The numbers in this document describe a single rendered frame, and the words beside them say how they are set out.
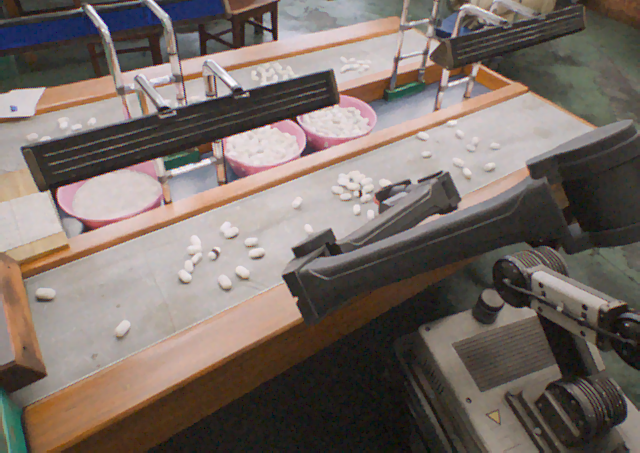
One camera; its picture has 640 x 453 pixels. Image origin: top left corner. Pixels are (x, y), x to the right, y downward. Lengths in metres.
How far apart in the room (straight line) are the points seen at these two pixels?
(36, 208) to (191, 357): 0.58
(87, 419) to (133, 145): 0.48
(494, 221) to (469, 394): 0.84
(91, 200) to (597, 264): 2.14
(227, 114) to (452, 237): 0.57
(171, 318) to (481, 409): 0.77
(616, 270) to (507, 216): 2.06
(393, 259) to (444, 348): 0.83
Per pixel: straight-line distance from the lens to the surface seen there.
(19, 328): 0.99
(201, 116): 0.92
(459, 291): 2.09
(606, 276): 2.48
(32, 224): 1.27
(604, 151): 0.48
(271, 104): 0.97
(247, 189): 1.24
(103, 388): 0.96
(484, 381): 1.32
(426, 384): 1.39
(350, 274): 0.55
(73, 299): 1.12
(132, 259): 1.15
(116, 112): 1.68
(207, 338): 0.96
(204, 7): 1.48
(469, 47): 1.34
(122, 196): 1.33
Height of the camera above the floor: 1.57
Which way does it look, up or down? 44 degrees down
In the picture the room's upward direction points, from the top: 5 degrees clockwise
